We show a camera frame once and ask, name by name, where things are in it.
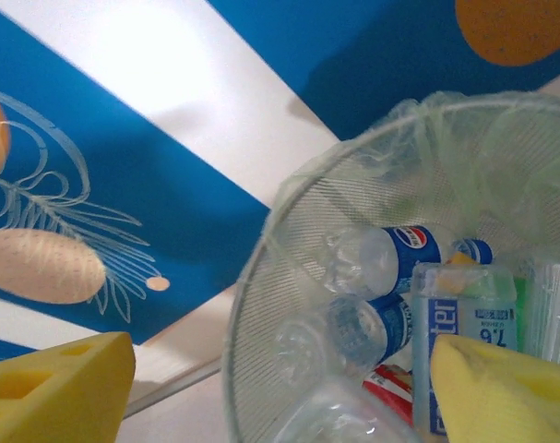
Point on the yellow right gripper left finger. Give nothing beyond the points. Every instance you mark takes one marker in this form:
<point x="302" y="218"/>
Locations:
<point x="39" y="406"/>

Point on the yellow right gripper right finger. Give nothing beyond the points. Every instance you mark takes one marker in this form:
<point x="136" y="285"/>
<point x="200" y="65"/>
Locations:
<point x="515" y="406"/>

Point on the green bottle yellow cap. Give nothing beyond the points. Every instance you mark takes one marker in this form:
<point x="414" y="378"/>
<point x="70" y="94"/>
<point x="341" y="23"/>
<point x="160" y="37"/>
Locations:
<point x="520" y="309"/>

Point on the clear bottle light blue label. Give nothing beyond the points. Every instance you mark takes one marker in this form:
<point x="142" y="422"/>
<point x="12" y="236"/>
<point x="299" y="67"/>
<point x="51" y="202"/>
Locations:
<point x="468" y="318"/>

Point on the clear plastic container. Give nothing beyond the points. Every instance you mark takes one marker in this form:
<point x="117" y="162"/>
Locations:
<point x="551" y="314"/>

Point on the red yellow label bottle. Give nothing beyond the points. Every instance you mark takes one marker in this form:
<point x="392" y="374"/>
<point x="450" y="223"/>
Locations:
<point x="390" y="383"/>

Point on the blue label bottle white cap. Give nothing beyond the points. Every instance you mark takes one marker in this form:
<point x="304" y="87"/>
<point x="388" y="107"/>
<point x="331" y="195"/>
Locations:
<point x="395" y="323"/>

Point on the clear plastic bottle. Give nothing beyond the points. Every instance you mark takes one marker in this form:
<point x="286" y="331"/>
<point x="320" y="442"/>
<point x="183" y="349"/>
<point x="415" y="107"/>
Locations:
<point x="302" y="346"/>
<point x="335" y="420"/>

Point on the pale green bin liner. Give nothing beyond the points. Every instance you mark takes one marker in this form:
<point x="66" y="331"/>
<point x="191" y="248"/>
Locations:
<point x="492" y="152"/>

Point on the clear plastic trash bin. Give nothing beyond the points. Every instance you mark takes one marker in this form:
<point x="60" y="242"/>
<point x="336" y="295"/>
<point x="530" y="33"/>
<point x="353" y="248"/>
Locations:
<point x="270" y="277"/>

